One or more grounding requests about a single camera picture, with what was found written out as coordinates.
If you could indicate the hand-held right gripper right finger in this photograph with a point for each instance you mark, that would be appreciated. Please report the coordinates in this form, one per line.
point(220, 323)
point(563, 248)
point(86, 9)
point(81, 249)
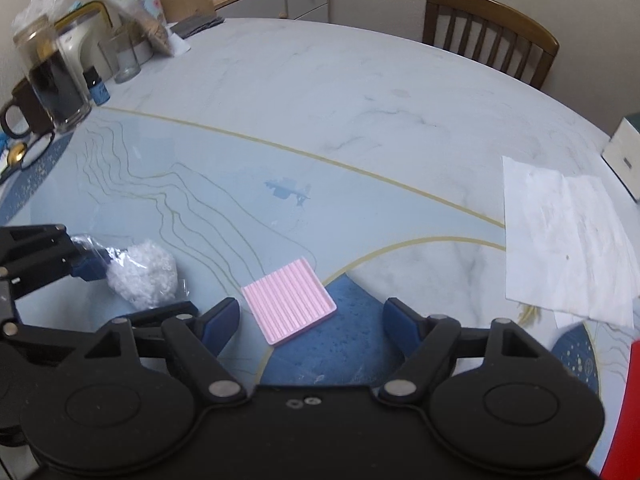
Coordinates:
point(400, 325)

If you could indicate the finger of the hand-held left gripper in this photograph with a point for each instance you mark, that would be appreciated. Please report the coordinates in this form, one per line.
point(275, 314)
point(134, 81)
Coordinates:
point(87, 266)
point(160, 309)

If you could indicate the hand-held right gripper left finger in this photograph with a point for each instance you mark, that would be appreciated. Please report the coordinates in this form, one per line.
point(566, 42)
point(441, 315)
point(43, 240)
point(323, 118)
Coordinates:
point(222, 325)

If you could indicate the clear plastic bag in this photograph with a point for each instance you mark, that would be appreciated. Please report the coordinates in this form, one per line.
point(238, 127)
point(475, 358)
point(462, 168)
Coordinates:
point(145, 270)

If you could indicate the pink ridged pad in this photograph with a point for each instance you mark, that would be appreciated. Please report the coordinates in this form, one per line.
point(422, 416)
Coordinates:
point(290, 300)

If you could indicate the red cardboard box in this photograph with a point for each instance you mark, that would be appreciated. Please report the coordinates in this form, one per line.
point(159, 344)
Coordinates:
point(625, 420)

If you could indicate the marble desktop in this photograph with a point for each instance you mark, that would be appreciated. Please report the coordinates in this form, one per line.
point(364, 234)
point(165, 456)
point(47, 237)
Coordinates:
point(325, 110)

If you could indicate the black scissors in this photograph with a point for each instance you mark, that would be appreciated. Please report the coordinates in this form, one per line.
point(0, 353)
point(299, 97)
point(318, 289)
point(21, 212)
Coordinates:
point(37, 147)

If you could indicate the gold spoon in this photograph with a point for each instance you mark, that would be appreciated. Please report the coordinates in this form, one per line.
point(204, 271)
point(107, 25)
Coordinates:
point(17, 154)

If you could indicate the brown mug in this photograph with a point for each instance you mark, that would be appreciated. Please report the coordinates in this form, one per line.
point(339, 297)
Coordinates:
point(22, 105)

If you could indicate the small blue bottle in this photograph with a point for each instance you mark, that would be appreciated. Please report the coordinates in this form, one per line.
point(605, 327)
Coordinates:
point(97, 90)

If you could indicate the glass jar with dark liquid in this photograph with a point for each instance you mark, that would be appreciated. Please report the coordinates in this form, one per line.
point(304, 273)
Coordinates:
point(52, 85)

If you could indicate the white paper napkin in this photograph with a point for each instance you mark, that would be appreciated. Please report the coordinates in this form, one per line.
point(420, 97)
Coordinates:
point(565, 240)

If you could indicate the clear glass cup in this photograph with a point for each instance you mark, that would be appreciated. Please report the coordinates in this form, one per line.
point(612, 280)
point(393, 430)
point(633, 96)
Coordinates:
point(122, 57)

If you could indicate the white kettle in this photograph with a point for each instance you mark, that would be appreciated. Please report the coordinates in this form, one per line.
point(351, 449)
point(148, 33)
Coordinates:
point(80, 45)

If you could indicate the crumpled plastic wrap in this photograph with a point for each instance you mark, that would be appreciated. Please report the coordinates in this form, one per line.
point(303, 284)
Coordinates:
point(37, 7)

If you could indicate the dark folded cloth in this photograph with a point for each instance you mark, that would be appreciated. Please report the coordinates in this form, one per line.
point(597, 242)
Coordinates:
point(197, 26)

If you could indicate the clear noodle bag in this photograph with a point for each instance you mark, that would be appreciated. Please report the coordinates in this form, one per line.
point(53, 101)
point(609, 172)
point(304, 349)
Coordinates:
point(130, 5)

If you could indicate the white patterned cup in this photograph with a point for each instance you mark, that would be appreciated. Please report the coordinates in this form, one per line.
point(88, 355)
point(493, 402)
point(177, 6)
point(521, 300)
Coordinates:
point(146, 0)

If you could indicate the green white tissue box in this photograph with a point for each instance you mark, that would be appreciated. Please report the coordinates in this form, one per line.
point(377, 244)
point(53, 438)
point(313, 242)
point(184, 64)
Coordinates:
point(625, 152)

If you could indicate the wooden chair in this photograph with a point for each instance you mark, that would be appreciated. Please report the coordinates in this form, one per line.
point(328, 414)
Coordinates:
point(480, 25)

